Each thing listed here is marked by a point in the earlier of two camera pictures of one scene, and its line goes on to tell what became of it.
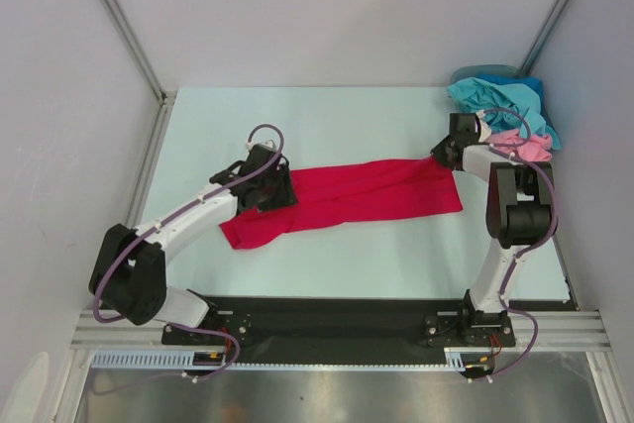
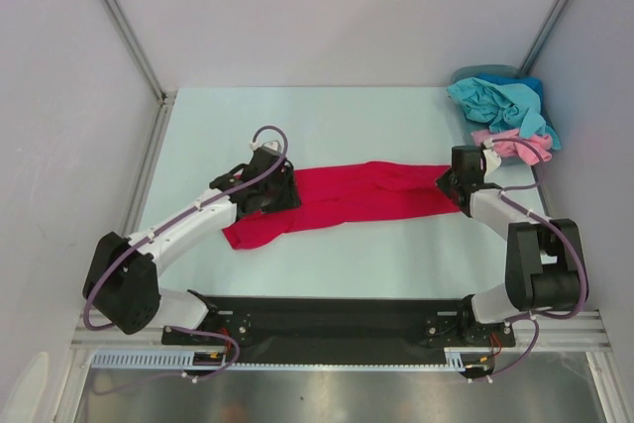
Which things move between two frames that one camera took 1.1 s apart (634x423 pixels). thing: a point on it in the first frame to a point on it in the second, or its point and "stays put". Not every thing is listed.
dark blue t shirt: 509,78 stays put
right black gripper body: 445,151 to 451,187
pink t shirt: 524,149 stays put
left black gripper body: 277,191 stays put
